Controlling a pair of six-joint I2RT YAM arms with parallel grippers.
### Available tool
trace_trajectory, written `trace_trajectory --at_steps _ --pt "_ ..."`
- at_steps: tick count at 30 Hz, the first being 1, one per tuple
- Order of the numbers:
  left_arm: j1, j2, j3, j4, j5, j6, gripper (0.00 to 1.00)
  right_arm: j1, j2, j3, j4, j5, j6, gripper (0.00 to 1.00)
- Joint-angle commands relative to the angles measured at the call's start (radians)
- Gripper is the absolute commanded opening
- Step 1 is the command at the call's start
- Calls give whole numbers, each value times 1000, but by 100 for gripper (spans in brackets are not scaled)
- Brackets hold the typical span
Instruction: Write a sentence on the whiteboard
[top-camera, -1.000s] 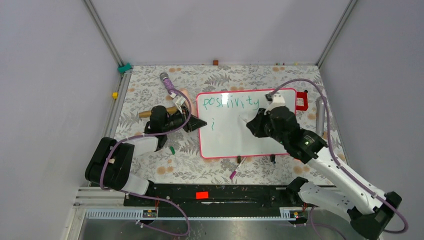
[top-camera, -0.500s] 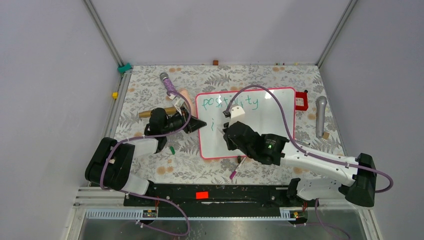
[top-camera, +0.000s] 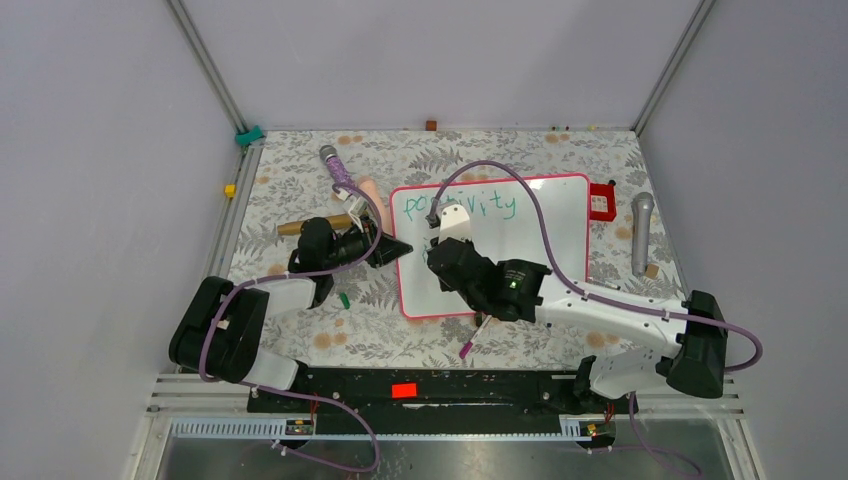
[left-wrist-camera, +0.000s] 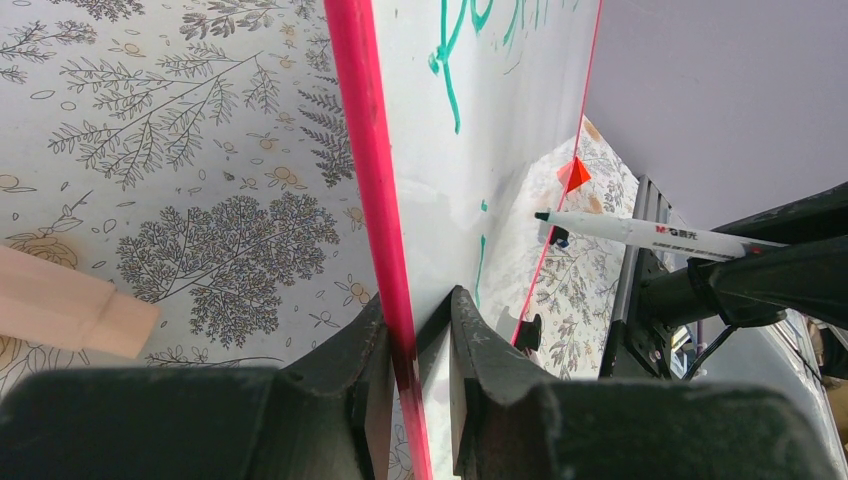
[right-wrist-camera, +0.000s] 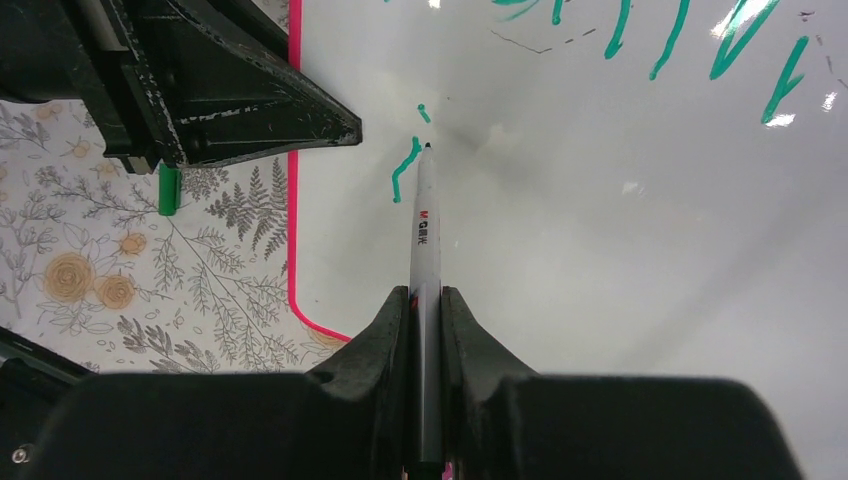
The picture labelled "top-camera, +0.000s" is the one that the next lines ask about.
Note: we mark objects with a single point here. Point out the teal block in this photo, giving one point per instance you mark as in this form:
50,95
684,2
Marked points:
248,137

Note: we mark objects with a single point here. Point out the red box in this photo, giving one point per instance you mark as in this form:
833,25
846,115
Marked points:
602,202

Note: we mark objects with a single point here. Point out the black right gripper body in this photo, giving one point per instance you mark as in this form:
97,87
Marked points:
473,299

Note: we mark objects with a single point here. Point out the silver microphone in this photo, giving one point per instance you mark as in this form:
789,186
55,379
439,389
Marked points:
642,208

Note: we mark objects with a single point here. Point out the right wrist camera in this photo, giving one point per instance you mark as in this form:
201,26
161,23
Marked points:
452,221

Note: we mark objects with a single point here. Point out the pink framed whiteboard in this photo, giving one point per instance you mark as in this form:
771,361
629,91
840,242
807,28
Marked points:
507,222

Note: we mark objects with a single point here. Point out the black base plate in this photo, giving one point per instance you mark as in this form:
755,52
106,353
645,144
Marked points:
441,402

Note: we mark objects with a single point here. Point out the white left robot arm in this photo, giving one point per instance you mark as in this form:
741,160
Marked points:
220,333

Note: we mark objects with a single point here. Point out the wooden cube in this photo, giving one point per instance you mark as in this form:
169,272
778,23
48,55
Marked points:
652,271

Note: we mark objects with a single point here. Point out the green marker cap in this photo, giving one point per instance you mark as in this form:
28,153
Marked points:
344,301

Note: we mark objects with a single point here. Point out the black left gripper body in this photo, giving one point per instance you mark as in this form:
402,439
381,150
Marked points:
351,246

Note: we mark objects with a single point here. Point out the purple glitter microphone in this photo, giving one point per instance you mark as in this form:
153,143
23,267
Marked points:
338,172

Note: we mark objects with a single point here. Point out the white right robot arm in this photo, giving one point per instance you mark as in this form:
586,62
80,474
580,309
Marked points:
682,343

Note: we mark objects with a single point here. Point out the purple marker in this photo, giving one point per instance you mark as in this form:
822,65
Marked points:
481,320

